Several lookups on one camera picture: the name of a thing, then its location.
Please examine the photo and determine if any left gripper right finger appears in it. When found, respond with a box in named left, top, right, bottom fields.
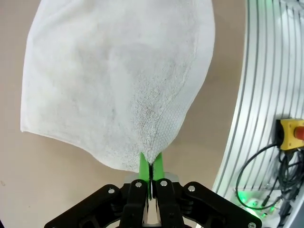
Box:
left=152, top=152, right=262, bottom=228

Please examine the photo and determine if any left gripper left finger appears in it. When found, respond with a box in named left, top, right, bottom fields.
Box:
left=44, top=152, right=152, bottom=228

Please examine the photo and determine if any white terry towel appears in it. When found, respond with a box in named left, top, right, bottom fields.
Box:
left=20, top=0, right=216, bottom=173

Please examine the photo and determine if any green lit control box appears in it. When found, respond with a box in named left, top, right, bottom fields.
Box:
left=231, top=185, right=283, bottom=218

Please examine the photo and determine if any yellow emergency stop button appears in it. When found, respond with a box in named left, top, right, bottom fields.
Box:
left=275, top=118, right=304, bottom=151

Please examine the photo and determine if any black cable bundle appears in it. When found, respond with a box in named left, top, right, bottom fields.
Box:
left=234, top=142, right=304, bottom=209

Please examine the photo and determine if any white slotted aluminium base frame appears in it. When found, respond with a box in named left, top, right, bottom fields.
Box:
left=211, top=0, right=304, bottom=228

